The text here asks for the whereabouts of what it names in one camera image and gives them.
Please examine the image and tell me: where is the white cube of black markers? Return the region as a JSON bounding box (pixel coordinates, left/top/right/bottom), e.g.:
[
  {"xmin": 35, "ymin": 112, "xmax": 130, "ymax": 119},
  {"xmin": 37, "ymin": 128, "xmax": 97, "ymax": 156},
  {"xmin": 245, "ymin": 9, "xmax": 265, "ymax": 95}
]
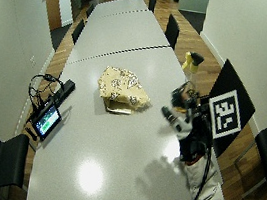
[{"xmin": 203, "ymin": 85, "xmax": 248, "ymax": 144}]

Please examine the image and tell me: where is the black box device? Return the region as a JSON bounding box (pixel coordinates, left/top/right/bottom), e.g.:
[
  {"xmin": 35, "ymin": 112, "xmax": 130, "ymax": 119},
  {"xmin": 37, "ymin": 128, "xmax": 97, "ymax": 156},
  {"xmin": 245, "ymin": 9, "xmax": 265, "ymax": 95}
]
[{"xmin": 52, "ymin": 76, "xmax": 78, "ymax": 109}]

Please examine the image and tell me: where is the black glove cable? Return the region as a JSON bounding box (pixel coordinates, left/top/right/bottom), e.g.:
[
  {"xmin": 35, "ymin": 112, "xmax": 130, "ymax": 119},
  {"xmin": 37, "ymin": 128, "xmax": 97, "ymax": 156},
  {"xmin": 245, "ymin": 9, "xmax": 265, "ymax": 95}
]
[{"xmin": 162, "ymin": 132, "xmax": 217, "ymax": 200}]

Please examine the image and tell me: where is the small monitor with lit screen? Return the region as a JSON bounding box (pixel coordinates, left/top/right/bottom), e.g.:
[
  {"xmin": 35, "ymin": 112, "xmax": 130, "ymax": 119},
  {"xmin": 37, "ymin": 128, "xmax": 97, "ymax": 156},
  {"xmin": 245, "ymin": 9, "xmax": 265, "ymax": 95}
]
[{"xmin": 32, "ymin": 101, "xmax": 65, "ymax": 143}]

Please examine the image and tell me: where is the beige patterned paper bag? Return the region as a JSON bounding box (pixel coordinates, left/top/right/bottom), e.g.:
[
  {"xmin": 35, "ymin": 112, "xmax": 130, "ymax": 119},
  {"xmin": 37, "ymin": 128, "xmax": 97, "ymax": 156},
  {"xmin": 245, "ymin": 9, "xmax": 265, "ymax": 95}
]
[{"xmin": 92, "ymin": 64, "xmax": 156, "ymax": 119}]

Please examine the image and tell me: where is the clear spray bottle yellow head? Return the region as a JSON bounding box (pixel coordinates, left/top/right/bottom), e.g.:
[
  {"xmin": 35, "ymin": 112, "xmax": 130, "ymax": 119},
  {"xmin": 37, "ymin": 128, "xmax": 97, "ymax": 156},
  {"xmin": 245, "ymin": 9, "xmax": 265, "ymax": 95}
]
[{"xmin": 177, "ymin": 50, "xmax": 206, "ymax": 95}]

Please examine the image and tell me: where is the black cable bundle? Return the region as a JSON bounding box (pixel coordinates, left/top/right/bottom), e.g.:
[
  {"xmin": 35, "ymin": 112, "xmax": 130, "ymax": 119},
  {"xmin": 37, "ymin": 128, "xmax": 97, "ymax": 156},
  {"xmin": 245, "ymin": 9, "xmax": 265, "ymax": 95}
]
[{"xmin": 23, "ymin": 71, "xmax": 66, "ymax": 127}]

